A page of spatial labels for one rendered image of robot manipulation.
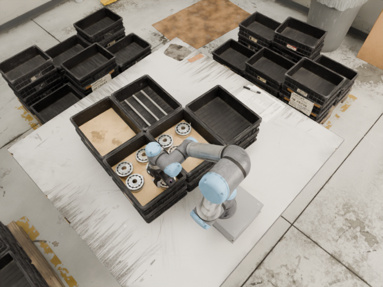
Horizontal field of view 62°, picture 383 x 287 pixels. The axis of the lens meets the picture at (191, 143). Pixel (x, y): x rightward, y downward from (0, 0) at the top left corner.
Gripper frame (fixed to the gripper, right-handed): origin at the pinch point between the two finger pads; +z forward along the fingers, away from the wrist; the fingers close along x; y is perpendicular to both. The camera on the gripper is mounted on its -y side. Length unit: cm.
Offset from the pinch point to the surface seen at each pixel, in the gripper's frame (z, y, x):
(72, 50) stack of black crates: 47, 197, -55
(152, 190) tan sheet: 2.0, 2.5, 6.2
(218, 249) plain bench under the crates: 14.9, -43.8, 2.9
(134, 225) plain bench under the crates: 15.0, -0.5, 24.9
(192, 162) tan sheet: 2.0, -1.8, -22.4
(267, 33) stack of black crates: 47, 67, -205
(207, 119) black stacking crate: 2, 14, -53
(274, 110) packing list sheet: 15, -10, -98
